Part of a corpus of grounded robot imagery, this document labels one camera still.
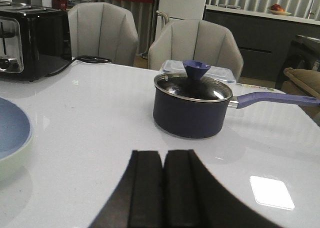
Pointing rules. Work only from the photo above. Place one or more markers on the left beige upholstered chair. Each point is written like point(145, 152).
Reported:
point(103, 30)

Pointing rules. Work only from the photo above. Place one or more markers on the black and chrome toaster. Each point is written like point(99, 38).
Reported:
point(34, 41)

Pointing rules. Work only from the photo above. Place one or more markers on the dark kitchen counter cabinet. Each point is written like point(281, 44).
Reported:
point(263, 39)

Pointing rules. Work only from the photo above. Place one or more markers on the blue bowl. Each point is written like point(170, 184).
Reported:
point(15, 128)

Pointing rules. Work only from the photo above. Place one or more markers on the right beige upholstered chair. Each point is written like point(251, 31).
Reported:
point(198, 40)

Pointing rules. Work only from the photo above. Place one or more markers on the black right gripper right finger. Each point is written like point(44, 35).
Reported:
point(194, 197)

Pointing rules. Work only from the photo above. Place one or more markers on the brown cushion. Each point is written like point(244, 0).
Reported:
point(301, 82)

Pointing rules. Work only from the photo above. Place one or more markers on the fruit plate on counter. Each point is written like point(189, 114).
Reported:
point(276, 9)

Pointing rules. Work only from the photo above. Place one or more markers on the dark blue saucepan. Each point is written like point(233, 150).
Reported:
point(192, 119)

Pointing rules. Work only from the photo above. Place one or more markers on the red box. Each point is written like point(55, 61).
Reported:
point(59, 4)

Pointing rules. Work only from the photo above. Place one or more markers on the beige upholstered chair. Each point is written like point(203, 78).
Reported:
point(103, 30)
point(198, 40)

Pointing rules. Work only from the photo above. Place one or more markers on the green bowl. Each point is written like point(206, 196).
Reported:
point(17, 160)

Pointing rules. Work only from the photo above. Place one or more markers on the white cabinet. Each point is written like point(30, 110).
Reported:
point(180, 9)

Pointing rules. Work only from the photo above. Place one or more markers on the glass pot lid blue knob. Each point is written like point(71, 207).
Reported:
point(193, 84)

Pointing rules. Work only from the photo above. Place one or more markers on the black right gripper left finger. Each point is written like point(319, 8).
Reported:
point(137, 200)

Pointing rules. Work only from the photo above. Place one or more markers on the clear plastic container blue clips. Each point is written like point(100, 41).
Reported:
point(218, 73)

